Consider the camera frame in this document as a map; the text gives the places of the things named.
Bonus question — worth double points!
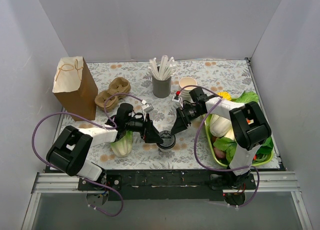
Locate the brown pulp cup carrier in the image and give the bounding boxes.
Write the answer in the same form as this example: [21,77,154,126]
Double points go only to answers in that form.
[94,77,131,112]

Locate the floral table mat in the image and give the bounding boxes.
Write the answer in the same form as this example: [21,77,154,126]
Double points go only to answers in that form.
[58,59,282,171]

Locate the stack of paper cups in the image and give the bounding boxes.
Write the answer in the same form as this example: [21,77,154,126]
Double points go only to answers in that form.
[178,77,197,102]

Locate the green white napa cabbage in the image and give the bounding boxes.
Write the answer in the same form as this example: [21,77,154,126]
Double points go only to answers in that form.
[209,114,232,137]

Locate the grey straw holder cup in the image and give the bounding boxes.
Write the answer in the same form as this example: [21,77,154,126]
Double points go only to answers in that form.
[152,76,172,98]

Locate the green vegetable tray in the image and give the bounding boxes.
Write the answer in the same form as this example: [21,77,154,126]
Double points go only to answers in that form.
[204,114,274,167]

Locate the purple red onion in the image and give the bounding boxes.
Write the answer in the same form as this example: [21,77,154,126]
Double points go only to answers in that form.
[213,147,226,159]

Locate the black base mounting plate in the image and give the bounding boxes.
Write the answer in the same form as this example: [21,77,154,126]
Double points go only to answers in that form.
[77,169,257,202]

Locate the white paper coffee cup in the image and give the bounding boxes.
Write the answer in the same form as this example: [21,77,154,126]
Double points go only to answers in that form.
[158,145,173,152]

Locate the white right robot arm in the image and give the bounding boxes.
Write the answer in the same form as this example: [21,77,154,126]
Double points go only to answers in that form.
[171,85,272,189]

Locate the brown paper bag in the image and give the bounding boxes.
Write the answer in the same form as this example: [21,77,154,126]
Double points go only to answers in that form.
[52,56,98,121]

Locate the aluminium frame rail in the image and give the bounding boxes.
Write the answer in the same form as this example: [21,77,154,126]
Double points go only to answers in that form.
[22,171,312,230]

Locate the white wrapped straw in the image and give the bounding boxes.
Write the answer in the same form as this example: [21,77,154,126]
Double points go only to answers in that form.
[149,58,160,80]
[159,55,168,80]
[163,56,175,80]

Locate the black coffee cup lid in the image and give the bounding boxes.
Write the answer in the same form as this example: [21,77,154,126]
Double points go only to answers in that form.
[157,130,176,147]

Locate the yellow napa cabbage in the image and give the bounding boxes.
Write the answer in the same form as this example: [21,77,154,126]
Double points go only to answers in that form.
[218,91,232,101]

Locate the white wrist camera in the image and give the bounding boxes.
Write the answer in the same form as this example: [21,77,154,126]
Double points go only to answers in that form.
[141,100,154,116]
[172,91,183,109]

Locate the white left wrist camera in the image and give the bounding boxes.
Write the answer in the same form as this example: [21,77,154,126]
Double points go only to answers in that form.
[141,100,154,116]

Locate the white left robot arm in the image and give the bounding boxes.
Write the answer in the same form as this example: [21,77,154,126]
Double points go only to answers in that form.
[46,103,164,190]

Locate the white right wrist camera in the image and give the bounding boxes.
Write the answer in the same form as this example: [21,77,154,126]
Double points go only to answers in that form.
[172,91,183,109]

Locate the green leafy vegetable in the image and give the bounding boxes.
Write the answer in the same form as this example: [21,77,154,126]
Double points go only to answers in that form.
[214,91,259,154]

